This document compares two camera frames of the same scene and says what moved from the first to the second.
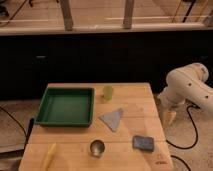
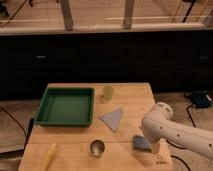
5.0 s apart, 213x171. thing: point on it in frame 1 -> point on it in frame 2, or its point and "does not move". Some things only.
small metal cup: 97,147 does not move
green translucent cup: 108,92 does not move
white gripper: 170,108 -> 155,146
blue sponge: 143,142 does not move
